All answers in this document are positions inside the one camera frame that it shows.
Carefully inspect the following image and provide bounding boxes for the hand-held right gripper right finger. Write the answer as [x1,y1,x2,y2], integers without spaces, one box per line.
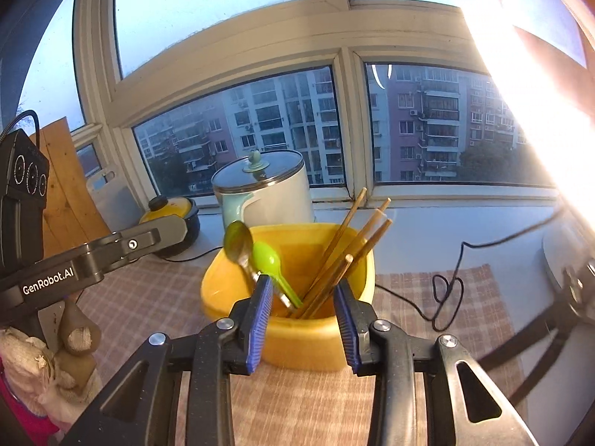
[333,279,540,446]

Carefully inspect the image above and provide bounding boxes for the white cutting board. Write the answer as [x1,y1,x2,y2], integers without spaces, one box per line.
[86,170,150,239]

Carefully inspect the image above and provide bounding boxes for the metal spoon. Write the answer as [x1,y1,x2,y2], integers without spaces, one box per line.
[223,220,296,310]

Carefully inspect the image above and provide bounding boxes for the green plastic spoon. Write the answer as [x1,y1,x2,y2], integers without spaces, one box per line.
[251,240,304,310]

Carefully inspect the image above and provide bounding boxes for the wooden plank board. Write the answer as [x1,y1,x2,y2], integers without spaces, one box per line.
[28,117,113,255]

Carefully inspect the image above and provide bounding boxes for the checked tablecloth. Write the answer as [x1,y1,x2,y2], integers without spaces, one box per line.
[70,255,531,446]

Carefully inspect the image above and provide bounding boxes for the white electric cooking pot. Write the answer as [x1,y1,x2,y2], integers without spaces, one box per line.
[218,167,315,230]

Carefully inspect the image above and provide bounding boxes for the white window frame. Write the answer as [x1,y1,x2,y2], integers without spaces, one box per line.
[72,0,559,205]

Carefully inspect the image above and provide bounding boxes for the black pot power cable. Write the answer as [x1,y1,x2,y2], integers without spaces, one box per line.
[157,245,225,264]

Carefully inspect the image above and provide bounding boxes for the glass pot lid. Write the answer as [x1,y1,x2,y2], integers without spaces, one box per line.
[211,149,306,196]

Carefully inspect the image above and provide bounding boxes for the black tripod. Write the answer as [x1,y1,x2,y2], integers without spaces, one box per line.
[479,260,595,373]

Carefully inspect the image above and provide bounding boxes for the floral white cooker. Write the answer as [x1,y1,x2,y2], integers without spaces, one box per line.
[540,222,595,299]

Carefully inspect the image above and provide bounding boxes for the bunch of wooden chopsticks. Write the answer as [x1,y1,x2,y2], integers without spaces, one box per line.
[288,187,393,320]

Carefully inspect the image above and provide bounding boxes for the yellow plastic bin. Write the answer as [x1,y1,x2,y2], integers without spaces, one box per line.
[200,223,376,372]

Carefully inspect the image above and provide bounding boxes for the black ring light cable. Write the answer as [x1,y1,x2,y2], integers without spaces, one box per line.
[376,207,567,334]

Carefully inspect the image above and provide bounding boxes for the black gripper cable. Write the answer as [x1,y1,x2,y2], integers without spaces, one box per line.
[0,110,44,150]

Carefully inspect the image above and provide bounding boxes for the yellow casserole lid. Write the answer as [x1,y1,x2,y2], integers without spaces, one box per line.
[139,195,196,224]

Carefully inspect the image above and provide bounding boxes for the black casserole pot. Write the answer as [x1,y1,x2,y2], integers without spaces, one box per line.
[153,211,202,258]

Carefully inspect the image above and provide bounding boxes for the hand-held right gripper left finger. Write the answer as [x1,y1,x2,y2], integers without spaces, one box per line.
[60,274,275,446]

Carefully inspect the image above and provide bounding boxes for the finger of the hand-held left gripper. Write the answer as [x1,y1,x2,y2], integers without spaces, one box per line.
[86,215,189,284]

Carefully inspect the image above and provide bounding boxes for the person's left hand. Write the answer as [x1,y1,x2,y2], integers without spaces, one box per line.
[0,300,103,422]

